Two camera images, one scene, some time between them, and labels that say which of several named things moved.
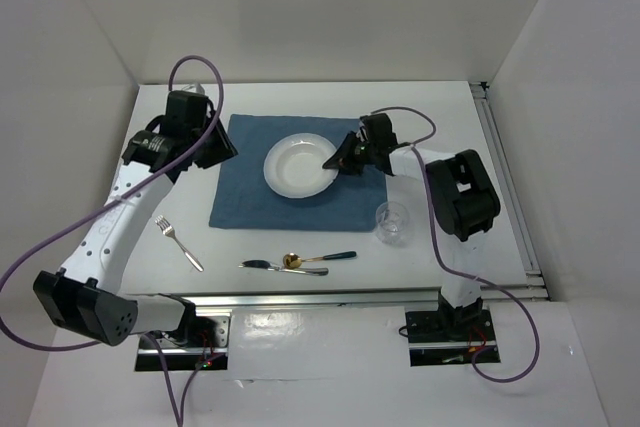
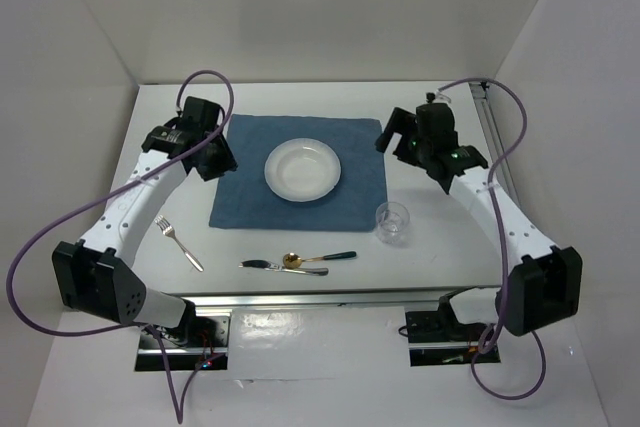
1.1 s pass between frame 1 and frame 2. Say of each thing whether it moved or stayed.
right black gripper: moved
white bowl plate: stayed
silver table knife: stayed
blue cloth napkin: stayed
